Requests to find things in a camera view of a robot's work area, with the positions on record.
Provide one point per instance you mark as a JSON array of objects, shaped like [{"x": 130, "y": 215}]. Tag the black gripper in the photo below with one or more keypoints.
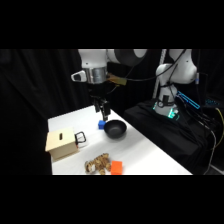
[{"x": 98, "y": 90}]

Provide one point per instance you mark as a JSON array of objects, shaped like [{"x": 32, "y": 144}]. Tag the striped plush tiger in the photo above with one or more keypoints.
[{"x": 98, "y": 164}]

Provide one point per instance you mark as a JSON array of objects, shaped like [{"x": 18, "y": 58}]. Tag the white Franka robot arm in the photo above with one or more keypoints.
[{"x": 95, "y": 58}]

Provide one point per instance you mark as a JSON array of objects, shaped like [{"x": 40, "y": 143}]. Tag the black bowl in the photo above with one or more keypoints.
[{"x": 115, "y": 129}]

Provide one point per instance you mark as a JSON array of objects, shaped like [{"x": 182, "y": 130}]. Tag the blue cube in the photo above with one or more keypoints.
[{"x": 101, "y": 124}]

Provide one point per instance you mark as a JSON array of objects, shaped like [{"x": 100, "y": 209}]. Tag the light wooden box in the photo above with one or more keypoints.
[{"x": 61, "y": 144}]

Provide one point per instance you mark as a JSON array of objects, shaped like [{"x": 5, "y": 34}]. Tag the orange block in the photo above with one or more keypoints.
[{"x": 116, "y": 167}]

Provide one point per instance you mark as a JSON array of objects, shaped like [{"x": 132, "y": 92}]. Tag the black cloth covered stand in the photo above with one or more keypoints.
[{"x": 160, "y": 133}]

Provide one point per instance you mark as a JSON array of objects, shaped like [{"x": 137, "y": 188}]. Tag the green base light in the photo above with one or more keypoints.
[{"x": 172, "y": 112}]

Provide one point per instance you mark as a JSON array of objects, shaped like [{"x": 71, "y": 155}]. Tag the black curtain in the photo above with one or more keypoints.
[{"x": 26, "y": 100}]

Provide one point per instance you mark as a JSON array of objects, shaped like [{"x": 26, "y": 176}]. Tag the blue lit strip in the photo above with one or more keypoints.
[{"x": 188, "y": 100}]

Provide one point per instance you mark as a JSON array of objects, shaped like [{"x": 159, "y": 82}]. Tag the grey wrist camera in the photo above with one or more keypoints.
[{"x": 78, "y": 76}]

